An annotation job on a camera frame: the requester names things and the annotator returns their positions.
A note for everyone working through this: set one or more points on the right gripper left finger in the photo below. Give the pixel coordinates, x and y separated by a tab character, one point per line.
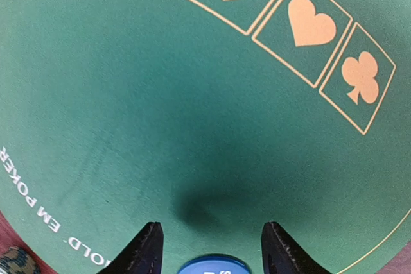
143	255

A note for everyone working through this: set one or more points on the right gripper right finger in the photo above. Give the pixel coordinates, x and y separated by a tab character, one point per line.
281	253

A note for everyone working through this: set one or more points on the round green poker mat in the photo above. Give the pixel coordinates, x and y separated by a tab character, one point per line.
211	117

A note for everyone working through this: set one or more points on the blue small blind button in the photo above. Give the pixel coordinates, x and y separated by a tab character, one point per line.
214	264

